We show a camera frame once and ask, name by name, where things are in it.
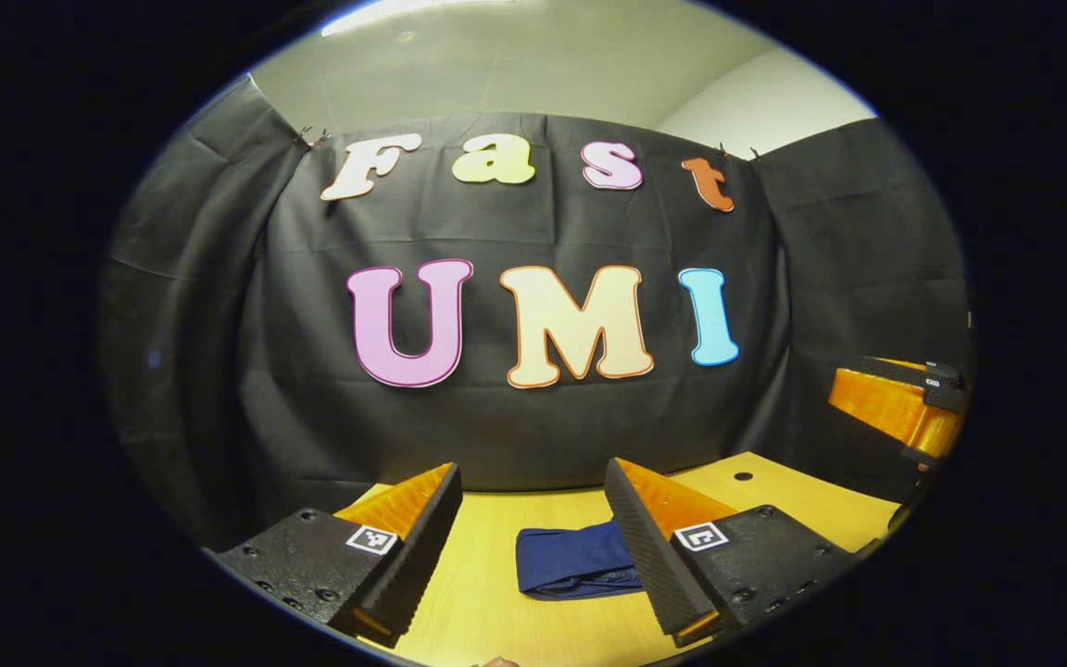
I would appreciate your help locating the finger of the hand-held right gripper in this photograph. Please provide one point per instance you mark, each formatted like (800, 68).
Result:
(885, 408)

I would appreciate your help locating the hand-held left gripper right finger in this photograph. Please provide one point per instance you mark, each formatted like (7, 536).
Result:
(649, 565)

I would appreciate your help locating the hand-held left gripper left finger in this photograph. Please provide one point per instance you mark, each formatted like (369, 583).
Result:
(418, 556)

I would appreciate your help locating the blue denim jeans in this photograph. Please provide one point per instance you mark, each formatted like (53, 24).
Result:
(571, 560)

